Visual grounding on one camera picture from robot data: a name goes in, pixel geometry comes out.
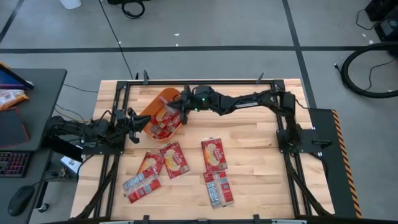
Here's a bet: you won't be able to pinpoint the white bucket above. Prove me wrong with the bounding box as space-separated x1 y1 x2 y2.
59 0 82 10

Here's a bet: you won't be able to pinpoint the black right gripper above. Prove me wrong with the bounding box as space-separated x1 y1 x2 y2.
167 85 203 125

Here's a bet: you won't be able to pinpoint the black equipment boxes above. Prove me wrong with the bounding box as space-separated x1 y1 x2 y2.
365 0 398 41

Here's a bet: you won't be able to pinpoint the orange plastic basket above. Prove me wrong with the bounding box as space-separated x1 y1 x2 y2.
139 86 184 143

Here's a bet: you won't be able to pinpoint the thin black cable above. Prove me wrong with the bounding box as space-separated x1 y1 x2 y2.
334 58 398 91

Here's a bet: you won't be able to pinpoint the white power adapter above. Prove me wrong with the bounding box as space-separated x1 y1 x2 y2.
60 156 82 175

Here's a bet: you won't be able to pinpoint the black cable loop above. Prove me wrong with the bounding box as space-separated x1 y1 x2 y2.
121 0 146 19

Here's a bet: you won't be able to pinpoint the black computer mouse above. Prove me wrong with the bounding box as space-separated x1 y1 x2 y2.
7 185 35 217

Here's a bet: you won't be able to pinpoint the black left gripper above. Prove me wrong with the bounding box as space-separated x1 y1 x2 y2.
113 107 152 144

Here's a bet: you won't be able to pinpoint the black desk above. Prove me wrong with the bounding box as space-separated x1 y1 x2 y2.
0 68 68 224

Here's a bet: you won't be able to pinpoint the yellow cable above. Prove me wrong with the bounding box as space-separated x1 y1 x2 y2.
54 107 94 124

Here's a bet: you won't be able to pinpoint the tablet with purple screen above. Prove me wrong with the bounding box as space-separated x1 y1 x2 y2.
0 63 34 91

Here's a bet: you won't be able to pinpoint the orange snack bag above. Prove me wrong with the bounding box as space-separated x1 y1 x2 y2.
0 89 29 111

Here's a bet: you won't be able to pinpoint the black hose ring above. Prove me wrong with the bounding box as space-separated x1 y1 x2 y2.
341 42 398 99

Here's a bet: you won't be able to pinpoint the red popcorn bag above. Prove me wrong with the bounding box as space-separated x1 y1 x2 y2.
201 138 228 174
164 111 183 133
123 170 162 204
148 123 172 140
150 107 175 127
159 141 190 180
203 171 234 209
136 151 165 175

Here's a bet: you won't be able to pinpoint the black backlit keyboard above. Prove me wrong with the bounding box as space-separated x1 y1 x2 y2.
0 151 31 178

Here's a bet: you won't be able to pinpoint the black floor cable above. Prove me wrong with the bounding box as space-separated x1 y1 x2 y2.
98 0 134 80

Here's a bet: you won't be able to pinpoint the black red-edged mouse pad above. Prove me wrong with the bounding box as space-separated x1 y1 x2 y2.
0 107 30 149

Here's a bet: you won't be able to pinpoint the black hazard-striped side platform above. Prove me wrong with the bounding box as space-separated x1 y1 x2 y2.
307 108 363 218

